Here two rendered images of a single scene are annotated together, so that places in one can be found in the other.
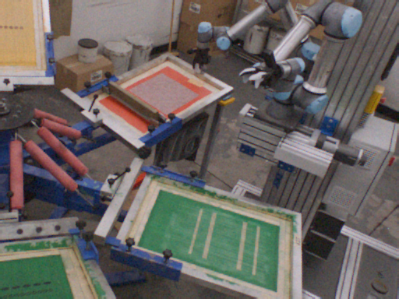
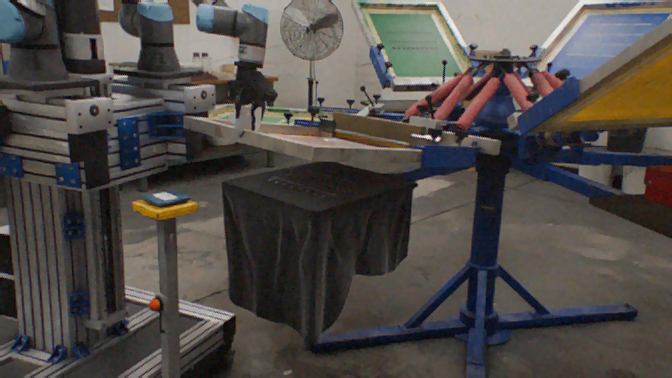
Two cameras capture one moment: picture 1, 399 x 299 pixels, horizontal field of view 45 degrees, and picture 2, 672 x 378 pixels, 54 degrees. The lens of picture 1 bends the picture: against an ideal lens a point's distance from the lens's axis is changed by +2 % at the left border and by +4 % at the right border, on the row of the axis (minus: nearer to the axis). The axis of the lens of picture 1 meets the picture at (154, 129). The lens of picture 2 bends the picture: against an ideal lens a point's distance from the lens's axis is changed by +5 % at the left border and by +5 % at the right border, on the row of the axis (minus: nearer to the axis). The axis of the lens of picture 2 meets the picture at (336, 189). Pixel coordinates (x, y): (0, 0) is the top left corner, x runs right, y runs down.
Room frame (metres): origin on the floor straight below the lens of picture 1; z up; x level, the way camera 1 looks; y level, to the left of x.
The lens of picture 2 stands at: (4.61, 0.16, 1.49)
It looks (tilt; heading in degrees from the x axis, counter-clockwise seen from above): 16 degrees down; 184
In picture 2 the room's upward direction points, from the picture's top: 2 degrees clockwise
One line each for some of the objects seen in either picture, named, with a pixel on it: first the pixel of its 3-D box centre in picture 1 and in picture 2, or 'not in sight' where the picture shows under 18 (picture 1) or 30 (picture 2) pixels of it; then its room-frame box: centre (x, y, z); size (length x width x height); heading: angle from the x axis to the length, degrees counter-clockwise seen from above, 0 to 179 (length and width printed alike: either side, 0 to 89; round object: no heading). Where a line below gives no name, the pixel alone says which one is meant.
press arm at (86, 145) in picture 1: (100, 141); (410, 175); (2.24, 0.30, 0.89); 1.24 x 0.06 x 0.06; 140
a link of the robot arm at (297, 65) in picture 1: (291, 68); not in sight; (2.00, -0.56, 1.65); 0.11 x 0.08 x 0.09; 133
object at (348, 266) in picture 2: not in sight; (366, 258); (2.75, 0.14, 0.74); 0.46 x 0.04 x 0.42; 140
